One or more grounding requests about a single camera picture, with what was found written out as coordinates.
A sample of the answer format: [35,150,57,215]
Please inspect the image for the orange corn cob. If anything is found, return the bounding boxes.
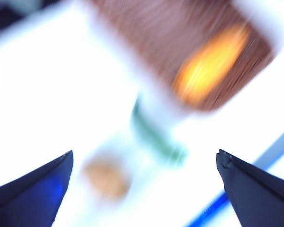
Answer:
[172,25,250,105]

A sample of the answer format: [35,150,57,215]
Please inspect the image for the tan potato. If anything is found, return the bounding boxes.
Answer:
[83,159,131,198]

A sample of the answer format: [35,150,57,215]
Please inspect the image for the green cucumber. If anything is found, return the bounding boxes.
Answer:
[130,99,189,166]

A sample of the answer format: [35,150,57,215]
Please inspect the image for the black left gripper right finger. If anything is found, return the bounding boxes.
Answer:
[216,148,284,227]

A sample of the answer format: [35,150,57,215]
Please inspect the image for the brown woven wicker basket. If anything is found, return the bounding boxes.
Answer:
[87,0,279,112]

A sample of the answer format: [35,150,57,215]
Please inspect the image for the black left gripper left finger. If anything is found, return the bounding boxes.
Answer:
[0,150,74,227]

